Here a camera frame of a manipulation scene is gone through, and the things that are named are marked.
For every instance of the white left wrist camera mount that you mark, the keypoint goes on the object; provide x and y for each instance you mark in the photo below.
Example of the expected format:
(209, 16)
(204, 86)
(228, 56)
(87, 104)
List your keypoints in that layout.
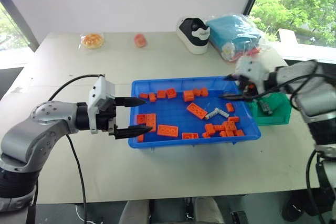
(101, 90)

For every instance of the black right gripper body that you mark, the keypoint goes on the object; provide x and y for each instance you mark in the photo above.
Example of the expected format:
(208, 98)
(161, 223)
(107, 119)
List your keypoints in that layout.
(249, 89)

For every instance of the long orange toy brick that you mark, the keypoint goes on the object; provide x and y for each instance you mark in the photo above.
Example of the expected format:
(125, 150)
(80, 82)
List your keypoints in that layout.
(167, 130)
(190, 136)
(196, 110)
(151, 122)

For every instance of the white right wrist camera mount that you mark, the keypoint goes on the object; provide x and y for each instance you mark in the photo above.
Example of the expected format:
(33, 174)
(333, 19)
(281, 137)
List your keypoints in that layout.
(249, 68)

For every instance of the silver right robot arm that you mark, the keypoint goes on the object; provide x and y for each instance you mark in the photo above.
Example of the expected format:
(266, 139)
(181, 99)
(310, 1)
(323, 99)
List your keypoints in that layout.
(312, 98)

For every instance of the black rounded shape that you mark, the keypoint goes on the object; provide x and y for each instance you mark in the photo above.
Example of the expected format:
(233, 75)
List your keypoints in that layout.
(296, 208)

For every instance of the small orange toy brick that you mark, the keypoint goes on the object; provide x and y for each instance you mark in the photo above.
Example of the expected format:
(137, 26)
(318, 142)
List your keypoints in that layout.
(229, 126)
(206, 134)
(233, 119)
(204, 92)
(210, 128)
(161, 94)
(141, 119)
(171, 93)
(144, 95)
(219, 128)
(188, 96)
(197, 92)
(152, 97)
(229, 107)
(227, 133)
(140, 138)

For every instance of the plastic bag with teal cloth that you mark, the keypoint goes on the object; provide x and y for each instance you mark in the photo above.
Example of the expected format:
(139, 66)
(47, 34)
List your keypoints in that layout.
(231, 33)

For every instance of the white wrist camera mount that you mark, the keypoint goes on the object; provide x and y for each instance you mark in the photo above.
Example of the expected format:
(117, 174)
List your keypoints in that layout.
(101, 90)
(249, 68)

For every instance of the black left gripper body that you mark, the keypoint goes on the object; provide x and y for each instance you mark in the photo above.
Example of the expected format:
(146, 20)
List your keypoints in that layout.
(105, 120)

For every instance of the green plastic bin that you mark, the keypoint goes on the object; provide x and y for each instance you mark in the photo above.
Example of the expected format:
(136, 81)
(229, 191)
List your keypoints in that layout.
(278, 111)

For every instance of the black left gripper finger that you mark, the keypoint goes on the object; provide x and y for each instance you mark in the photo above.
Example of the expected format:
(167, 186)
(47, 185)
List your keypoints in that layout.
(134, 131)
(130, 102)

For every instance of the bread in plastic wrap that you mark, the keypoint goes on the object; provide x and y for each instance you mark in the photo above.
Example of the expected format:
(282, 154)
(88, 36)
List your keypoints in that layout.
(92, 41)

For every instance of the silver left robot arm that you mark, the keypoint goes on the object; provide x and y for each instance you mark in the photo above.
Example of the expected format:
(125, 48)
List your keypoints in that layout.
(39, 132)

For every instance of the grey rounded shape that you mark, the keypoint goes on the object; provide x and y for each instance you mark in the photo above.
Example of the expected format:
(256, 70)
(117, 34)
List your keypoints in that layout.
(135, 212)
(208, 211)

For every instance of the pink peach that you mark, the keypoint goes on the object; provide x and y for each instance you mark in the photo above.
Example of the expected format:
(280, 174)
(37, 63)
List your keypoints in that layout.
(140, 40)

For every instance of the white and black sneaker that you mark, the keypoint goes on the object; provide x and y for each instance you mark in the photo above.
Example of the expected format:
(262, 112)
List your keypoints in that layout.
(193, 40)

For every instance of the white chair back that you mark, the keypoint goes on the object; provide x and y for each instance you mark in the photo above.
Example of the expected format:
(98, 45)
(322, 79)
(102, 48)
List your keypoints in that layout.
(287, 36)

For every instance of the blue plastic bin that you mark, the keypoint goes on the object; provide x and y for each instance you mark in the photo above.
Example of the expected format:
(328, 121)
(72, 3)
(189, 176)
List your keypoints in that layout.
(178, 121)

